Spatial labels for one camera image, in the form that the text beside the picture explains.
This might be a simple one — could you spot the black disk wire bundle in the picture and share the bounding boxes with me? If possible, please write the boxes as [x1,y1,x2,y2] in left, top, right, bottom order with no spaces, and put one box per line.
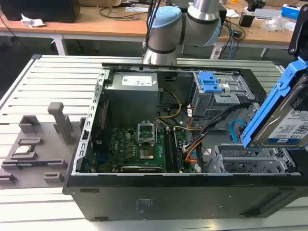
[181,104,249,154]

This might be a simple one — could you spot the black box on desk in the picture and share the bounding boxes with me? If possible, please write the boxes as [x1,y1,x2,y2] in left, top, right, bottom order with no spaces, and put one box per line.
[0,0,81,24]

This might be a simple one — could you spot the grey metal disk bay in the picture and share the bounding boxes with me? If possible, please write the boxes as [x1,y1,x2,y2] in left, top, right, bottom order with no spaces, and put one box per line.
[213,143,300,174]

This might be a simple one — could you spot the silver CPU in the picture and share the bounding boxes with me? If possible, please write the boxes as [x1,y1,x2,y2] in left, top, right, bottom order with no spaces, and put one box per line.
[13,145,34,155]

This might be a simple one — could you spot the orange wire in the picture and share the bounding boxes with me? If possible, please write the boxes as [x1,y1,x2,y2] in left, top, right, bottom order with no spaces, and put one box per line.
[184,143,202,162]

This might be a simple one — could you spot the slatted metal table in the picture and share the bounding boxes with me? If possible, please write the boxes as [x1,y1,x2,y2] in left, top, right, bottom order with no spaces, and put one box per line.
[0,54,308,231]

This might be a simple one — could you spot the grey power supply unit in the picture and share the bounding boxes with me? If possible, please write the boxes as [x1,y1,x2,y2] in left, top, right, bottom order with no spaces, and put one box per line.
[105,71,160,102]

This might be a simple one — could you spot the blue disk wire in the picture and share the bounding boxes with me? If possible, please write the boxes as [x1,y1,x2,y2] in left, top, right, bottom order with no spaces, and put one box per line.
[230,119,249,143]

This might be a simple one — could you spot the CPU socket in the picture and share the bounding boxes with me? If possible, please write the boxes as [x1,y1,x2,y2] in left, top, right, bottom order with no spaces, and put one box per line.
[138,147,155,161]

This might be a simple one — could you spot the green motherboard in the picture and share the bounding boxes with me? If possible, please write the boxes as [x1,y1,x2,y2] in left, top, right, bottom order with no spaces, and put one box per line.
[93,127,202,174]

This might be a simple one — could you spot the grey parts rack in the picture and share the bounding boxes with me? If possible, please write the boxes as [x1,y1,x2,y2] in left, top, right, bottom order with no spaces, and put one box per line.
[0,102,88,191]

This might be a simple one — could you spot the grey metal drive cage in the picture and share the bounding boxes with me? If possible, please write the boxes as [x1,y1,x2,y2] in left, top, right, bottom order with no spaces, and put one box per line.
[191,71,256,123]

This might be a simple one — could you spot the black RAM slot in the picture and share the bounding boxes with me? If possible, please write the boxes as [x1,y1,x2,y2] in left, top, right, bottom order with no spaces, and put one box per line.
[165,127,178,173]
[172,127,185,173]

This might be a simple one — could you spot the metal socket cover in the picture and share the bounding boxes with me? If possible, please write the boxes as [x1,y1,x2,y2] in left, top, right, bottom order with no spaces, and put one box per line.
[136,118,157,146]

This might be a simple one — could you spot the wooden desk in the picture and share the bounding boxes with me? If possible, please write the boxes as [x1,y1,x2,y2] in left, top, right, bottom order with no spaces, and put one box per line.
[0,4,308,44]

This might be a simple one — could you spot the blue plastic drive latch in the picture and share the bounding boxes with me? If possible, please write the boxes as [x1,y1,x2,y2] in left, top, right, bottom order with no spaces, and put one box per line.
[198,72,223,94]

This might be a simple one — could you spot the blue cardboard box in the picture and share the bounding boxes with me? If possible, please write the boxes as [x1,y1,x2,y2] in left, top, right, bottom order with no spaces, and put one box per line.
[281,3,302,19]

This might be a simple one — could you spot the black open PC case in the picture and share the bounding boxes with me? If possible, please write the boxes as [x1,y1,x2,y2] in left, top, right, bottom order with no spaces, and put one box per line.
[62,62,308,222]

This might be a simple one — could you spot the RAM stick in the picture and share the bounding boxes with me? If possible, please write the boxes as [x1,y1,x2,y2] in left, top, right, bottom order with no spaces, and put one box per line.
[1,160,50,167]

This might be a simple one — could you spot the clear plastic bag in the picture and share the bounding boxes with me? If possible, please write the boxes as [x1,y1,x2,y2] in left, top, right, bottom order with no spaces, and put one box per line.
[264,14,295,32]

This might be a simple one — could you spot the hard disk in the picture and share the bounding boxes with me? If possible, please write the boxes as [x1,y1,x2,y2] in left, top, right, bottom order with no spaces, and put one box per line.
[240,56,308,149]

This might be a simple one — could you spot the small black box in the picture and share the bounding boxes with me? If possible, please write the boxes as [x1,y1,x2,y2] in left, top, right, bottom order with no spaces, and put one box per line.
[238,12,254,27]

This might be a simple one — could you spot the white crumpled paper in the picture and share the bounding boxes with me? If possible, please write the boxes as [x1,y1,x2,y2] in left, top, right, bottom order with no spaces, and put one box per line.
[20,13,47,28]

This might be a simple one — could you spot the yellow power wires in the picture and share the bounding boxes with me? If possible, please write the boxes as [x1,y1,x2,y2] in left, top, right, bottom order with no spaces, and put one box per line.
[155,88,183,120]

